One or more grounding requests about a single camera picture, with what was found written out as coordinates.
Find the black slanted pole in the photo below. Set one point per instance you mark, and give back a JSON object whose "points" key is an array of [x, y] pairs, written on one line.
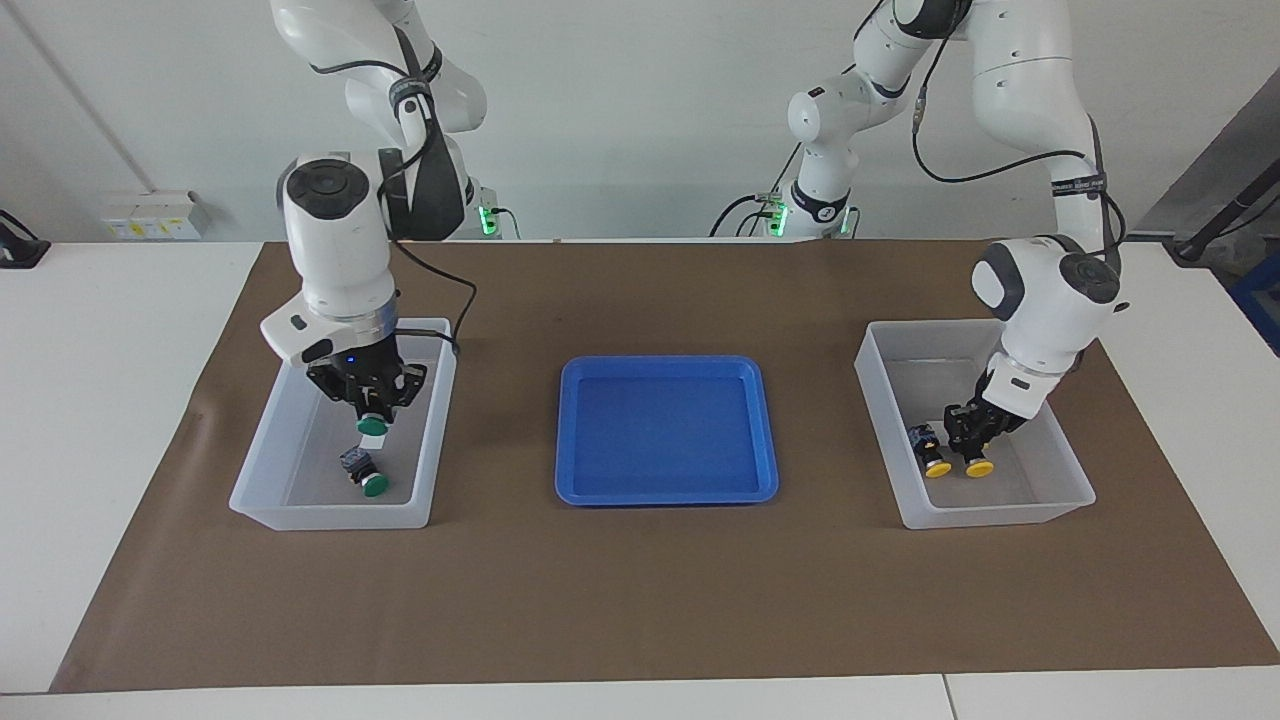
{"points": [[1225, 220]]}

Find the translucent white plastic box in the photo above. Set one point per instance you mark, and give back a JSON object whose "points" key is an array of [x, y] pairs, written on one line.
{"points": [[300, 470], [1040, 480]]}

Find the white wall socket box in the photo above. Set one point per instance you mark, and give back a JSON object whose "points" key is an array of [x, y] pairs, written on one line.
{"points": [[155, 215]]}

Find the green push button switch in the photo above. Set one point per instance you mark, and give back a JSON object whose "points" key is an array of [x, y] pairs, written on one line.
{"points": [[368, 478], [373, 427]]}

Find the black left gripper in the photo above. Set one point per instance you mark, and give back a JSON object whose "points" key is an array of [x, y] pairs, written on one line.
{"points": [[1000, 412]]}

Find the yellow push button switch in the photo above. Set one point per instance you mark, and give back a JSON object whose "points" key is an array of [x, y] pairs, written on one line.
{"points": [[934, 460], [980, 468]]}

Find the black flat desk object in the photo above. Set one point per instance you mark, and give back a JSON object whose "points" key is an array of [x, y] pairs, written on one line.
{"points": [[18, 250]]}

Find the blue crate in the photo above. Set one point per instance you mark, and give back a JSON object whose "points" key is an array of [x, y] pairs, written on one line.
{"points": [[1262, 300]]}

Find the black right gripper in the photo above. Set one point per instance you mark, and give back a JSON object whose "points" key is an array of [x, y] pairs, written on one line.
{"points": [[365, 375]]}

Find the blue plastic tray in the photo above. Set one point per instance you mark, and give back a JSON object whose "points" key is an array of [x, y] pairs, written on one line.
{"points": [[665, 430]]}

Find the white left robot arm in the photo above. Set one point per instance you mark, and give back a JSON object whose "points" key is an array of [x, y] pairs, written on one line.
{"points": [[1040, 290]]}

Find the brown paper table mat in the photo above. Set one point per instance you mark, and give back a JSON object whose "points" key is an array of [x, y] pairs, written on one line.
{"points": [[640, 600]]}

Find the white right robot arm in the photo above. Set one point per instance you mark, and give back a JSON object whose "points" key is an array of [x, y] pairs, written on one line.
{"points": [[335, 250]]}

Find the grey wall conduit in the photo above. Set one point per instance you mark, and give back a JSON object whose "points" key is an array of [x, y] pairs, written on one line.
{"points": [[85, 100]]}

